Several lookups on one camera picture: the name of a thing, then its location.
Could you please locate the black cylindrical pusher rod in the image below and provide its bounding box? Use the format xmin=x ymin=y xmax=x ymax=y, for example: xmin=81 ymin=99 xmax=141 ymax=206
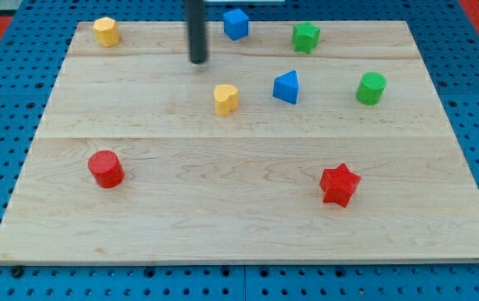
xmin=184 ymin=0 xmax=207 ymax=64

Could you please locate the blue cube block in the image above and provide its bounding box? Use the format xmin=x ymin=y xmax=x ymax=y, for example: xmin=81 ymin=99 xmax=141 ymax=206
xmin=223 ymin=8 xmax=249 ymax=41

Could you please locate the green star block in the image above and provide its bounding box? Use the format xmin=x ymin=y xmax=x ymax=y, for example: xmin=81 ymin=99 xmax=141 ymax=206
xmin=292 ymin=21 xmax=321 ymax=54

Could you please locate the red star block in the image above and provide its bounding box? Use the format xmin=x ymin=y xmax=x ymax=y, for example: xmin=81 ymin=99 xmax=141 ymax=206
xmin=319 ymin=163 xmax=361 ymax=207

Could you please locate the yellow hexagon block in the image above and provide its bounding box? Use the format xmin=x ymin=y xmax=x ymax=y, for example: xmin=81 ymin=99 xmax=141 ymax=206
xmin=93 ymin=17 xmax=120 ymax=48

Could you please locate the yellow heart block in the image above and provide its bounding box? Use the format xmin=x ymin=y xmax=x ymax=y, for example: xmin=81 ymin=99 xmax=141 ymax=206
xmin=213 ymin=84 xmax=239 ymax=117

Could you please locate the blue triangle block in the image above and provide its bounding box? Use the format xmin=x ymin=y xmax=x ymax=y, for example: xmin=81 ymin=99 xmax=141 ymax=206
xmin=273 ymin=70 xmax=299 ymax=105

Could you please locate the light wooden board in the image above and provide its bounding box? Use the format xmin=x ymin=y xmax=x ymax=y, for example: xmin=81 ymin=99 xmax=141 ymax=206
xmin=0 ymin=21 xmax=479 ymax=266

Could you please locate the red cylinder block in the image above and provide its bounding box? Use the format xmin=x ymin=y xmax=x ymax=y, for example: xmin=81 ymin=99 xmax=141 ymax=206
xmin=88 ymin=150 xmax=125 ymax=188

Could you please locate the green cylinder block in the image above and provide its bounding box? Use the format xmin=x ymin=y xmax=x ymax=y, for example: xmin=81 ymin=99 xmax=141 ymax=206
xmin=356 ymin=72 xmax=387 ymax=105

